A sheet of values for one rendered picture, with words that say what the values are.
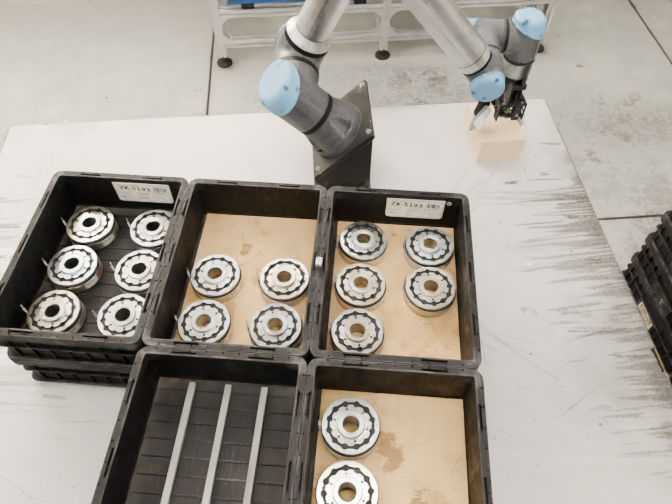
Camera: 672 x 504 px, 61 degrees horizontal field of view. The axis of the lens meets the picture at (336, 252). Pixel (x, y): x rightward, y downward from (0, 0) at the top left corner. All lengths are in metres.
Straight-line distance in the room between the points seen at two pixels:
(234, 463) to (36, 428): 0.46
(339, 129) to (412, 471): 0.79
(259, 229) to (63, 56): 2.35
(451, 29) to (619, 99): 2.06
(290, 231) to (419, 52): 2.09
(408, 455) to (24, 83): 2.80
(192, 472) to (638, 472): 0.84
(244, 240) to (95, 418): 0.47
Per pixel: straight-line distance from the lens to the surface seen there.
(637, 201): 2.73
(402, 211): 1.25
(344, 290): 1.14
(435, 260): 1.20
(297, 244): 1.25
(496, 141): 1.60
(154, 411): 1.12
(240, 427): 1.07
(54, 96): 3.22
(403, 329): 1.14
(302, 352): 1.00
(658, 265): 2.05
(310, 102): 1.36
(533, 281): 1.42
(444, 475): 1.05
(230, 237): 1.28
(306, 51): 1.41
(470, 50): 1.27
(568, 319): 1.40
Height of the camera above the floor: 1.83
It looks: 55 degrees down
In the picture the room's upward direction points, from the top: straight up
